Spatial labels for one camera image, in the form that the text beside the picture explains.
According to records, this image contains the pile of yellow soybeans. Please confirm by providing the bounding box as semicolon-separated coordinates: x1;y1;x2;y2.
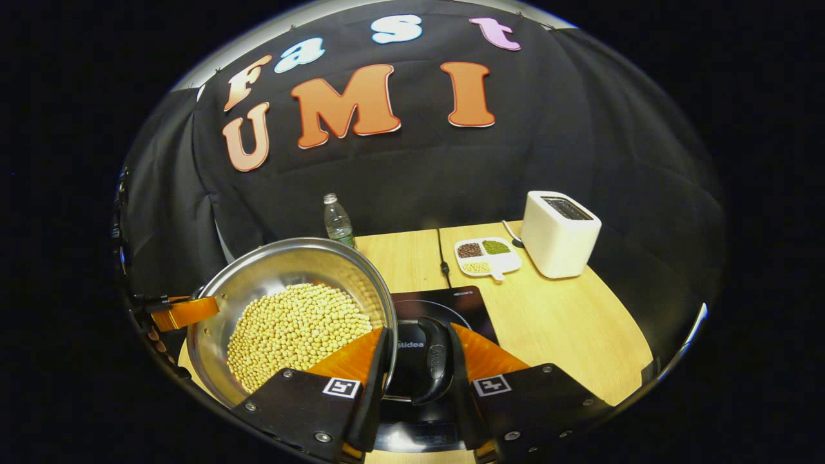
227;282;374;394

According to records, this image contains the black power cable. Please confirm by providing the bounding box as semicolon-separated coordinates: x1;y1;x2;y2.
436;227;452;289

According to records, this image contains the black backdrop cloth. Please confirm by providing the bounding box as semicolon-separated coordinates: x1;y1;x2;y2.
119;0;726;362

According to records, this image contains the stainless steel pot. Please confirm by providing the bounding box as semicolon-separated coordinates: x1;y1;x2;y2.
187;237;455;410

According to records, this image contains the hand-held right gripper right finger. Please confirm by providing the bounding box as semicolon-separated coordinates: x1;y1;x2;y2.
447;322;613;464

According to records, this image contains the white divided dish with beans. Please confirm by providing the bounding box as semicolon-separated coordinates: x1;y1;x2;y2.
454;237;523;282

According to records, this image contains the clear plastic water bottle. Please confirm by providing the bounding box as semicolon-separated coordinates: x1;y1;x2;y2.
323;193;357;251

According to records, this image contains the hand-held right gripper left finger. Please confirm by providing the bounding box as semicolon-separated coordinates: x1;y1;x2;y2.
232;325;392;463

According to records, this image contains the white toaster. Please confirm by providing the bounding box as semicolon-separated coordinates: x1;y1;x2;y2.
521;190;603;279

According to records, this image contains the black induction cooktop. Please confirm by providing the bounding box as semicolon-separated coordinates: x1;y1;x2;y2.
374;285;500;453

